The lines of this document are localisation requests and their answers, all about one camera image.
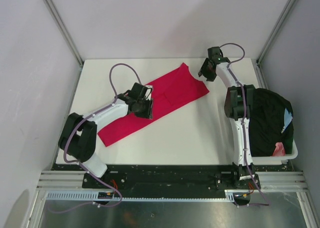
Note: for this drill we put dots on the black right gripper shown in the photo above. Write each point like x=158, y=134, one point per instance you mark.
x=210, y=77

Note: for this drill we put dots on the red t shirt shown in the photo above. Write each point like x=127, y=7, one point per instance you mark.
x=170, y=92

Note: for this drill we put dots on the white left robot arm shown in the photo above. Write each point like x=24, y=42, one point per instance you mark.
x=79, y=135

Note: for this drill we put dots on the aluminium frame rail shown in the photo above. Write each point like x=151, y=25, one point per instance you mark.
x=270, y=181

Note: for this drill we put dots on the aluminium corner post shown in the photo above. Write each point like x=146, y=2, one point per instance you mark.
x=63, y=30
x=283, y=17

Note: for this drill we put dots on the black t shirt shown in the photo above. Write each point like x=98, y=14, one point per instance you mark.
x=271, y=121

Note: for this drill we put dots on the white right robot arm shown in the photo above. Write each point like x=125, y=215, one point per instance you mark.
x=238, y=107

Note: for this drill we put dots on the right aluminium corner post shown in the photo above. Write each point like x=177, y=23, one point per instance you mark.
x=283, y=17

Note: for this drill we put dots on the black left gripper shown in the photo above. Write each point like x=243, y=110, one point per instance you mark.
x=147, y=114

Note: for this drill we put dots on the left aluminium corner post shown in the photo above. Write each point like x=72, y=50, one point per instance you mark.
x=63, y=30

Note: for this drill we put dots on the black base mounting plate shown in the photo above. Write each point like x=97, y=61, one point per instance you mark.
x=222, y=177

